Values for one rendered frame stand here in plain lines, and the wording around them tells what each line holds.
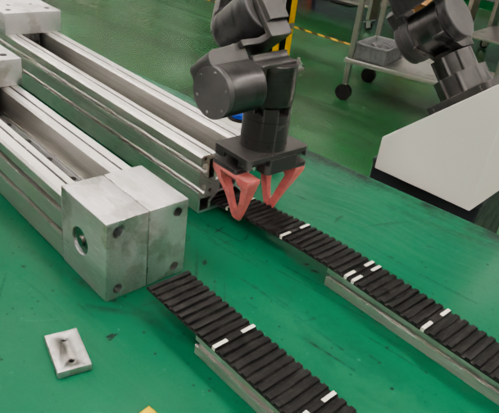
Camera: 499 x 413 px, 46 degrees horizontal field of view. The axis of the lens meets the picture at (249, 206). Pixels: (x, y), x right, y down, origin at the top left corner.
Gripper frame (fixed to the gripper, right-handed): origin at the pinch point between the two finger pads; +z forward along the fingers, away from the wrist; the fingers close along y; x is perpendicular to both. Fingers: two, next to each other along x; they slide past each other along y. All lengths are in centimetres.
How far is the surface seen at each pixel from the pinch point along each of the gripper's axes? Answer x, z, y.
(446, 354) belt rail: 30.1, 1.3, 1.1
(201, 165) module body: -5.3, -5.0, 5.0
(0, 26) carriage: -64, -8, 6
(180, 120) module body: -19.3, -4.5, -2.1
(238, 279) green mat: 8.3, 2.4, 9.5
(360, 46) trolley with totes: -164, 44, -247
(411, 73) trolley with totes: -132, 52, -258
